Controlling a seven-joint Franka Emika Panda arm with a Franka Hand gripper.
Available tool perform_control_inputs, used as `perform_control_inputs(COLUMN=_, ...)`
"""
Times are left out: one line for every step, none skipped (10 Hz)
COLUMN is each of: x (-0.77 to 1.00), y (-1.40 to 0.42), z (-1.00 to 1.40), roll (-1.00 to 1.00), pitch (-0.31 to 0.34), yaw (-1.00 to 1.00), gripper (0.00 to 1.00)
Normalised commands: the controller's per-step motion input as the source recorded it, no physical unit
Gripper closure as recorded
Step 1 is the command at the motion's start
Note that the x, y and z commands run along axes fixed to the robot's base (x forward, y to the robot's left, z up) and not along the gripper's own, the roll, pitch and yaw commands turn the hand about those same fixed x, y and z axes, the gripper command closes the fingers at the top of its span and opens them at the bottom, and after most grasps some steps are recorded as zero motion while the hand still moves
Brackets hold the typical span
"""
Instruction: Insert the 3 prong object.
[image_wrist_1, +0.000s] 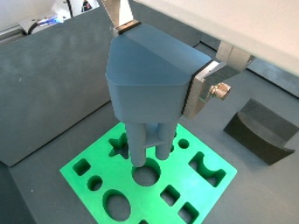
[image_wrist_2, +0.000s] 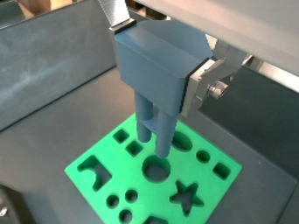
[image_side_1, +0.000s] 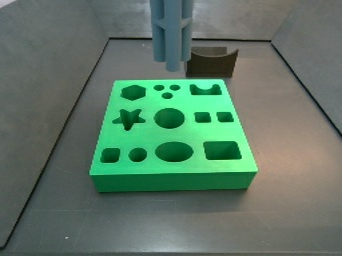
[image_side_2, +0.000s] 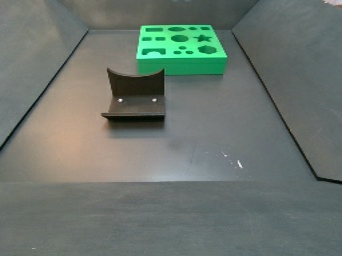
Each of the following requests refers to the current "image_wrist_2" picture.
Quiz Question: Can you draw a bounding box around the grey metal bin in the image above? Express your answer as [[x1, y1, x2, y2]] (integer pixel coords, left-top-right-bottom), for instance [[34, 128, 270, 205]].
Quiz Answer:
[[0, 0, 299, 224]]

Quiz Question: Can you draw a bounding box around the green shape-sorting board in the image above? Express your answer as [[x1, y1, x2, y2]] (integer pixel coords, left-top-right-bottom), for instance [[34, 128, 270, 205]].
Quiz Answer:
[[66, 116, 242, 224]]

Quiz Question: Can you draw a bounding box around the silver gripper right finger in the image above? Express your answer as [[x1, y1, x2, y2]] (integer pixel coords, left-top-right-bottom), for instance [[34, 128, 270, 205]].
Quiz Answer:
[[182, 40, 249, 117]]

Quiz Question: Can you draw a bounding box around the blue three-prong plug block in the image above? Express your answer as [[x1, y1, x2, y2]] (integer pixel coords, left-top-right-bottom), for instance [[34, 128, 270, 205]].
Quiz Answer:
[[115, 20, 211, 158]]

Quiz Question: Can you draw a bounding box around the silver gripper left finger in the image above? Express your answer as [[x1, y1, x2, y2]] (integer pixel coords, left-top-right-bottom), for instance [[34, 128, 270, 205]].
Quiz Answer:
[[98, 0, 136, 32]]

